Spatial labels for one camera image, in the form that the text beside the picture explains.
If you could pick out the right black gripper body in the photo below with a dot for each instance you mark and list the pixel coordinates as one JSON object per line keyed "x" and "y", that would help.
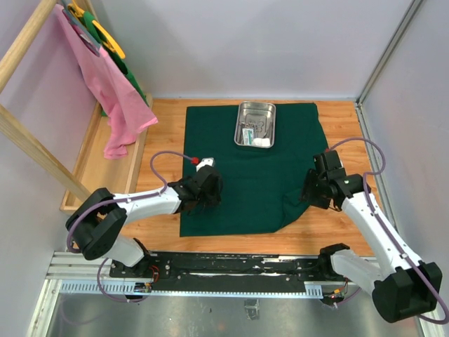
{"x": 313, "y": 190}

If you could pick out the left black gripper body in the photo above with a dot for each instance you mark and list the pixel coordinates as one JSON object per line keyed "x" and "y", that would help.
{"x": 210, "y": 199}

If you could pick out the dark green surgical cloth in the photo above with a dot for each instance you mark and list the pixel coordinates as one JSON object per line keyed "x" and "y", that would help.
{"x": 261, "y": 187}

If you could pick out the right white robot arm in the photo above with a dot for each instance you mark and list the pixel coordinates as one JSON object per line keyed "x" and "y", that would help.
{"x": 400, "y": 284}

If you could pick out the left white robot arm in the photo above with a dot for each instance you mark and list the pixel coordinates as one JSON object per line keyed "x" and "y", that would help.
{"x": 94, "y": 229}

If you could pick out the steel surgical instruments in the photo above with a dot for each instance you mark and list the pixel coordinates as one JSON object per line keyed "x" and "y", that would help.
{"x": 259, "y": 122}

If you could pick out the white cotton balls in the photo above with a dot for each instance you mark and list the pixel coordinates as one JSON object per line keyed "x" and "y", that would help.
{"x": 261, "y": 142}

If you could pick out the green white packet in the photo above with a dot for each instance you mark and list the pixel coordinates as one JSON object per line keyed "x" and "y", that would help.
{"x": 247, "y": 136}

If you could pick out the steel instrument tray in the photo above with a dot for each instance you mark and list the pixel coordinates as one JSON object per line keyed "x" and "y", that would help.
{"x": 249, "y": 107}

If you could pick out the wooden clothes rack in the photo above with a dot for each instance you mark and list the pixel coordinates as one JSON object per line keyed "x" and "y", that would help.
{"x": 48, "y": 95}

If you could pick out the pink shirt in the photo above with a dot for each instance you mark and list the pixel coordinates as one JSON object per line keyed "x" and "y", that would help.
{"x": 128, "y": 113}

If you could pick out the green garment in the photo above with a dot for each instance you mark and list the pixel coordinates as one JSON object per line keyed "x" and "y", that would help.
{"x": 88, "y": 20}

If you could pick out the yellow hanger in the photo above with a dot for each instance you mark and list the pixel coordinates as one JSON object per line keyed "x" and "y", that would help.
{"x": 107, "y": 40}

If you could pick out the grey hanger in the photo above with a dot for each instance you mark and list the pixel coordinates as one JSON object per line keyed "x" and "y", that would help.
{"x": 88, "y": 40}

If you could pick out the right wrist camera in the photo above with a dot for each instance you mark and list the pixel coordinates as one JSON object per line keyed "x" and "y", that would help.
{"x": 327, "y": 161}

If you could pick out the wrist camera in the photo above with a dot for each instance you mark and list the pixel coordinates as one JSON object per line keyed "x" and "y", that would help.
{"x": 327, "y": 161}
{"x": 209, "y": 161}

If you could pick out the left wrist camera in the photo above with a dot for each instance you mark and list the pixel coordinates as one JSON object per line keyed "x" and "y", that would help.
{"x": 209, "y": 161}

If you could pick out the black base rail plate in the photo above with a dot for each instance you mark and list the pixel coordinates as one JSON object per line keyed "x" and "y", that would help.
{"x": 228, "y": 273}

